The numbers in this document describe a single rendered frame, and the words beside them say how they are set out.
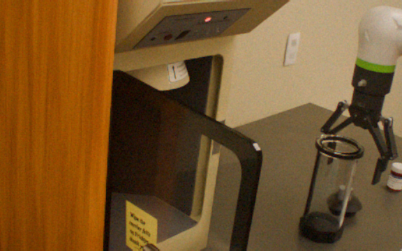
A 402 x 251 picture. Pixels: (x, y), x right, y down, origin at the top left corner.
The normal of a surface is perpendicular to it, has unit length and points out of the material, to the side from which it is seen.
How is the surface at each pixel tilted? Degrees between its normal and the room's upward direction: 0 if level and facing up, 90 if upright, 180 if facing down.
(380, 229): 0
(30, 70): 90
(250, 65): 90
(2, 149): 90
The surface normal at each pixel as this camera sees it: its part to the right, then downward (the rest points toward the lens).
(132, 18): -0.68, 0.20
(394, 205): 0.11, -0.92
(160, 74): 0.47, -0.03
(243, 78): 0.73, 0.33
